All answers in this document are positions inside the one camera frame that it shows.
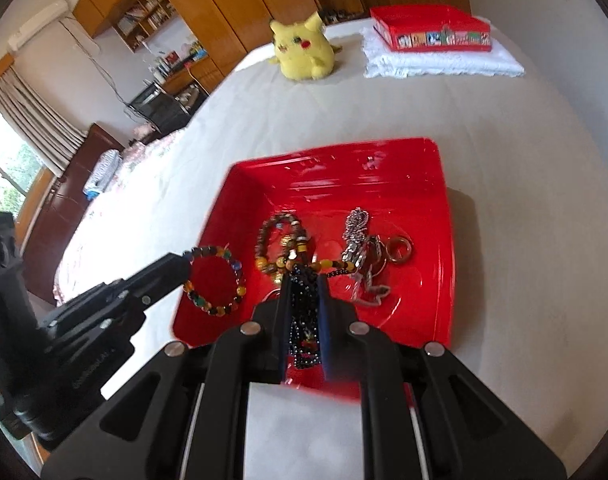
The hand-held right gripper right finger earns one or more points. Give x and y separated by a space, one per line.
325 320

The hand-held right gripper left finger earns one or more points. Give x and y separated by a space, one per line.
285 320

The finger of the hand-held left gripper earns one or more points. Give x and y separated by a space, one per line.
158 275

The red tin box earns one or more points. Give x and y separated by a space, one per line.
414 200

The silver bangle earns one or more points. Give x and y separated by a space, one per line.
373 265

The pink floral bedspread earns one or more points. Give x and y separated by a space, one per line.
128 175

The dark wooden headboard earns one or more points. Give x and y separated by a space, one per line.
58 230

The blue white cloth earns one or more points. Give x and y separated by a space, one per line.
101 172

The black chair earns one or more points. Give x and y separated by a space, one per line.
161 110

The window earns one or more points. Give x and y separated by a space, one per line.
8 170

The beige curtain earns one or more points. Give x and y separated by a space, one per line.
38 120

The wooden desk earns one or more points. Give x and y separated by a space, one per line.
193 75

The white bed sheet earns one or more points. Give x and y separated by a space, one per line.
524 210

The yellow plush toy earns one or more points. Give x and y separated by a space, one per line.
304 55

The wooden wardrobe with bookshelf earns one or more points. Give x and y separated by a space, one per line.
223 10

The white folded towel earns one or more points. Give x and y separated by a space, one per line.
434 65

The white air conditioner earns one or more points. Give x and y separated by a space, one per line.
36 25

